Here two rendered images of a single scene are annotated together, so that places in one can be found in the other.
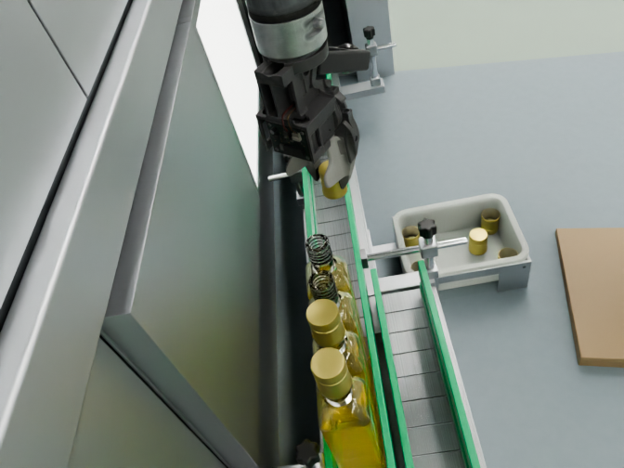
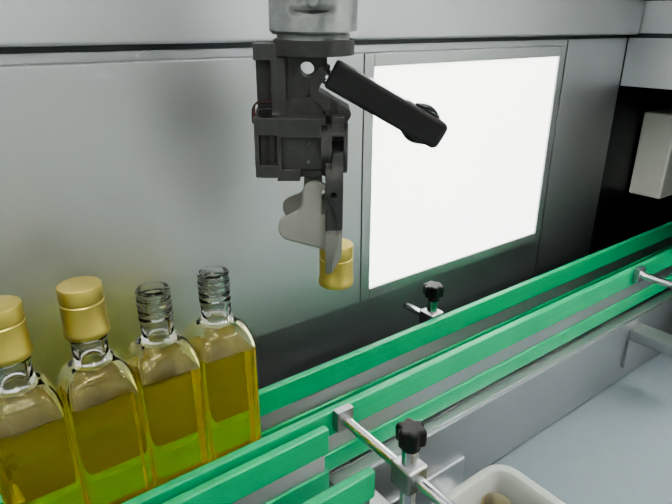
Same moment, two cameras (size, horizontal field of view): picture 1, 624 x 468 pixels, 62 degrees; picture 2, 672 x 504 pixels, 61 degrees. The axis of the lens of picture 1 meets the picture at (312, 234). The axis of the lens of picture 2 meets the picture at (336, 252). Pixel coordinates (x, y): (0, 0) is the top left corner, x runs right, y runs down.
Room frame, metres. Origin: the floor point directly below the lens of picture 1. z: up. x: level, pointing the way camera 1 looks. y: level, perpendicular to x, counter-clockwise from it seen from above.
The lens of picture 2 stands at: (0.16, -0.42, 1.35)
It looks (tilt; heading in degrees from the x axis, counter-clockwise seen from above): 22 degrees down; 44
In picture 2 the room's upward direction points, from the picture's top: straight up
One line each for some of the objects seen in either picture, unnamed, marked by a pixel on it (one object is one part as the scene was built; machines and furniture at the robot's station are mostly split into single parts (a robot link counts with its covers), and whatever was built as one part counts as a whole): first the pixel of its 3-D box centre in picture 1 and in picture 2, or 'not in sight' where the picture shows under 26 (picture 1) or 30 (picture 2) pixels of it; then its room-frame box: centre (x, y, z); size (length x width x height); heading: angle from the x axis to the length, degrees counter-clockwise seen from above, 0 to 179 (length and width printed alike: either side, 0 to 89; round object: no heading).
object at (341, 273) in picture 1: (337, 312); (224, 410); (0.42, 0.00, 0.99); 0.06 x 0.06 x 0.21; 82
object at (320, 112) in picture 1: (300, 97); (305, 109); (0.51, -0.03, 1.28); 0.09 x 0.08 x 0.12; 135
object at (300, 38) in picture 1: (292, 27); (313, 13); (0.52, -0.04, 1.36); 0.08 x 0.08 x 0.05
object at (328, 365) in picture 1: (331, 372); (2, 330); (0.25, 0.02, 1.14); 0.04 x 0.04 x 0.04
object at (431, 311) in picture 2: (287, 180); (420, 320); (0.78, 0.02, 0.94); 0.07 x 0.04 x 0.13; 81
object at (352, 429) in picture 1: (353, 431); (41, 488); (0.25, 0.02, 0.99); 0.06 x 0.06 x 0.21; 80
